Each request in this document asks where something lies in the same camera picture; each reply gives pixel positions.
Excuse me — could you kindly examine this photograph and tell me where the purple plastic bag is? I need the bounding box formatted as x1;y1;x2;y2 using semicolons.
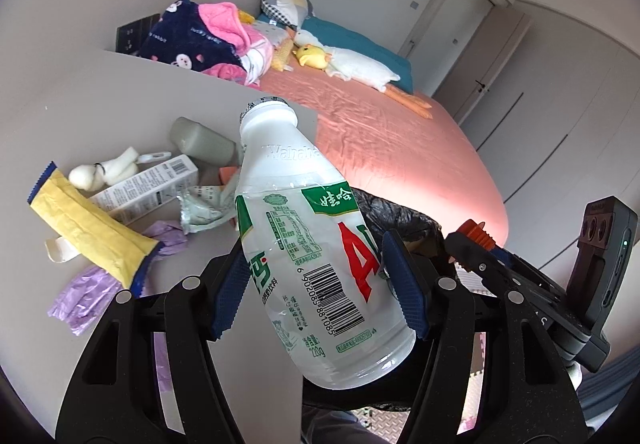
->
47;266;132;337
142;220;188;270

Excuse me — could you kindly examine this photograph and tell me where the pink bed sheet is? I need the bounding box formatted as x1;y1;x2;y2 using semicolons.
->
257;59;510;270

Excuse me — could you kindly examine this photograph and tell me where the white carton box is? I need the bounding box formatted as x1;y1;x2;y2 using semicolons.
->
89;155;200;226

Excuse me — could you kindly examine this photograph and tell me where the yellow packet with blue edges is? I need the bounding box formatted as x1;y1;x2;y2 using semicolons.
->
27;161;163;297

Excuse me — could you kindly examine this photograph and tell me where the black socket panel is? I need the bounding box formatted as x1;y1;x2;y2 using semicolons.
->
116;14;161;56

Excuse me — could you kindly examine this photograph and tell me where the white goose plush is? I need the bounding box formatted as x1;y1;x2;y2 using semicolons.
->
292;29;433;120

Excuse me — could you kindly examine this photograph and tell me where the grey corner guard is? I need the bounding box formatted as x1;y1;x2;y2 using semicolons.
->
169;117;240;165

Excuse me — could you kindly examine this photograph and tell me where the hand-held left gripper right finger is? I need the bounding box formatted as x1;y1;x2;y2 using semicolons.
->
381;229;589;444

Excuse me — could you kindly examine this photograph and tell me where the pink white cartoon blanket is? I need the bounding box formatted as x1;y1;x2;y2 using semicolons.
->
210;24;276;90

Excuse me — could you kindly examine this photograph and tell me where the yellow duck plush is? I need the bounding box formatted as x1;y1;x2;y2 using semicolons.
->
292;44;333;71

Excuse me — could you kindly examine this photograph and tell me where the teal pillow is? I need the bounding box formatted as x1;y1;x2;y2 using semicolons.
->
300;16;415;95

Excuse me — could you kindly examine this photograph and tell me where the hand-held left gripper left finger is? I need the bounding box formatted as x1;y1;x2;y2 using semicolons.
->
55;241;251;444

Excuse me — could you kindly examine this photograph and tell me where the white wardrobe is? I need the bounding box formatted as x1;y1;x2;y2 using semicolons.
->
432;0;640;270

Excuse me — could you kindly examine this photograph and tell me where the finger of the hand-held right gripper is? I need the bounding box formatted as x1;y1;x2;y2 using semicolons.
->
444;219;569;307

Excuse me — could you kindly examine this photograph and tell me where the checked patchwork pillow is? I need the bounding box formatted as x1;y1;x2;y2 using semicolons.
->
259;0;317;30

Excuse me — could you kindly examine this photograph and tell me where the white knotted plastic lump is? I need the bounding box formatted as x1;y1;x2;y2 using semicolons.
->
68;147;138;190

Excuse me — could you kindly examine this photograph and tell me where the white room door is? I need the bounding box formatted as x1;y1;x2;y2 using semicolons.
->
400;0;511;62

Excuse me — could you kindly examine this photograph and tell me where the navy rabbit print blanket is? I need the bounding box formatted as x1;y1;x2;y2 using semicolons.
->
137;0;251;75

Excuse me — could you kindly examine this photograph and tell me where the white plastic drink bottle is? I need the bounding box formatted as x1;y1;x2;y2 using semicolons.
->
234;95;417;390

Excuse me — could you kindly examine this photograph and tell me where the yellow corn plush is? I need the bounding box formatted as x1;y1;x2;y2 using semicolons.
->
271;40;296;72

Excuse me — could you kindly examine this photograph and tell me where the white cardboard scrap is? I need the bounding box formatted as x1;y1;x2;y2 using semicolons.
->
45;235;81;265

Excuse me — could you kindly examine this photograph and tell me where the foam puzzle floor mat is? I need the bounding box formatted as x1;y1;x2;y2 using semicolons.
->
350;324;496;444

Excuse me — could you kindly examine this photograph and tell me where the person's blue clothing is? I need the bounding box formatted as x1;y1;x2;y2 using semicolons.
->
575;349;640;444

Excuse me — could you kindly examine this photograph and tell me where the crumpled silver wrapper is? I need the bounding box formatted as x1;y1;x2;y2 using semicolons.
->
177;171;241;235

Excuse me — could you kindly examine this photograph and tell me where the light patterned cushion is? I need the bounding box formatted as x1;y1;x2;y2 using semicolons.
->
252;19;288;45

